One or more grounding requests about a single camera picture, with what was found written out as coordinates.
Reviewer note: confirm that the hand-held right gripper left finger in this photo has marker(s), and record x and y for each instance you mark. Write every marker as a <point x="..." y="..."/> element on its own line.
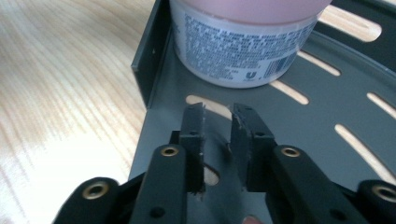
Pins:
<point x="194" y="149"/>

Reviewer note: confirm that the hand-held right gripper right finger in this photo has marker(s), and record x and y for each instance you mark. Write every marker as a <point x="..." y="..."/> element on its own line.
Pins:
<point x="252" y="155"/>

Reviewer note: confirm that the dark grey slotted corner rack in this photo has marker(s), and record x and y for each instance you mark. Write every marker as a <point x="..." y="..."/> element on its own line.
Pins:
<point x="311" y="124"/>

